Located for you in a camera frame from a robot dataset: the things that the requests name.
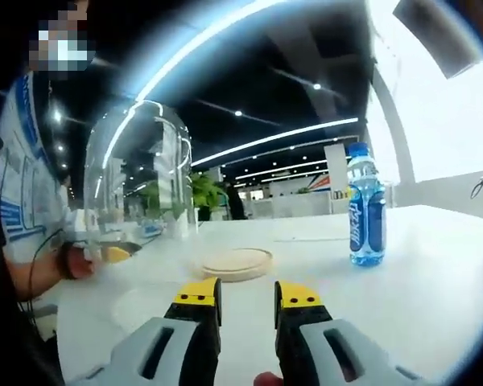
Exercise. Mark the long ceiling light strip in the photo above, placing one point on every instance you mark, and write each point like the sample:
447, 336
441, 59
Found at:
193, 44
273, 138

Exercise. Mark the dark wristband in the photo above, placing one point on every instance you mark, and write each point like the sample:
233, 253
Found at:
65, 260

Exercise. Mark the person's left hand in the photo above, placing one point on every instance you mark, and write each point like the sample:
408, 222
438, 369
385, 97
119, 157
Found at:
81, 263

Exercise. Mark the clear glass dome cover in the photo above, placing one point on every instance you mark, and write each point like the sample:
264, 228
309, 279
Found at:
104, 169

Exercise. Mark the person's right hand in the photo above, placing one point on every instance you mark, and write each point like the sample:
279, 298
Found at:
269, 380

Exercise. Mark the red blue wall banner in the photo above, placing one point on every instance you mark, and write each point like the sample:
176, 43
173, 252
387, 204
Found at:
319, 181

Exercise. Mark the blue Mizone drink bottle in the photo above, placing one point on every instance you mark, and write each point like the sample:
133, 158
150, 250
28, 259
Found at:
366, 209

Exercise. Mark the round ceiling light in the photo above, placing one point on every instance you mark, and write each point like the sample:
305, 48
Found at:
316, 86
238, 113

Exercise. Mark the potted green plant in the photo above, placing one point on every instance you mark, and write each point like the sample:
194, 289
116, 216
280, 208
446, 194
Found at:
207, 193

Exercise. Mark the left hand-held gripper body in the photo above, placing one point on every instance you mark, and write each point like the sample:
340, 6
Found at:
84, 229

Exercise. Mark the round wooden base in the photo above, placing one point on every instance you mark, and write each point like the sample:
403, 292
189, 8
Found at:
237, 262

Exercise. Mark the black monitor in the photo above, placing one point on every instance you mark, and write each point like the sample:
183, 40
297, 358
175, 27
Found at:
438, 32

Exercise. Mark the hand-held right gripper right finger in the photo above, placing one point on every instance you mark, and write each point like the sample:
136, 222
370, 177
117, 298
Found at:
326, 350

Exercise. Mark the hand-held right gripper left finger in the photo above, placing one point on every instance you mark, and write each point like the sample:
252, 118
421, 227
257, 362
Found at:
165, 350

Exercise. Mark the person's clothed torso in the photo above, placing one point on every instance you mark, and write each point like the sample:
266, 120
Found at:
20, 181

